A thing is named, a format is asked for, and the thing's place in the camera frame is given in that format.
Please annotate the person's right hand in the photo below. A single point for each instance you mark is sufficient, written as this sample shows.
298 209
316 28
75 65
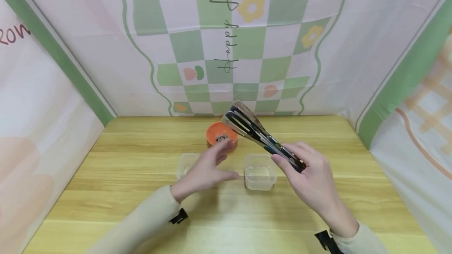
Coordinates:
316 183

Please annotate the person's left hand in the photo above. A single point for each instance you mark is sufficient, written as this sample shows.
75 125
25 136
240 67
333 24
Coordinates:
201 177

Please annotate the person's left thumb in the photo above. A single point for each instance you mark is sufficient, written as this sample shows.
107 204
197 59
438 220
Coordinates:
227 176

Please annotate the person's right thumb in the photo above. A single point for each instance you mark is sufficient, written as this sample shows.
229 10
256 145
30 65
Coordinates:
284 167

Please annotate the person's left fingers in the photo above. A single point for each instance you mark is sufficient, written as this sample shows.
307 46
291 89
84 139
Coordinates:
222 150

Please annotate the person's right fingers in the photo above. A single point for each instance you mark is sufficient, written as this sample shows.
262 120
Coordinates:
307 151

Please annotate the stainless steel kitchen tongs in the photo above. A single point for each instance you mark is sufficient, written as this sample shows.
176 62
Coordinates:
252 128

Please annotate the person's right forearm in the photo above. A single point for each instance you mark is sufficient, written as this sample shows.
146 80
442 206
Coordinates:
360 242

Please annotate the person's left forearm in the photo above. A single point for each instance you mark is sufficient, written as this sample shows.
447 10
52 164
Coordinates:
148 226

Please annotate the dark food pieces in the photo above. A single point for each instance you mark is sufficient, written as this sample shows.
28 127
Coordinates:
221 138

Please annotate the orange plastic bowl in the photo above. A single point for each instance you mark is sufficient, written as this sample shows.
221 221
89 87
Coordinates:
213 133

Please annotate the clear plastic container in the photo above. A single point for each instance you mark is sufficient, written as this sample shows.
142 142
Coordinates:
185 164
260 175

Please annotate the black wrist band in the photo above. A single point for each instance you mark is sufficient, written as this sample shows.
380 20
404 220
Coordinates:
179 216
326 242

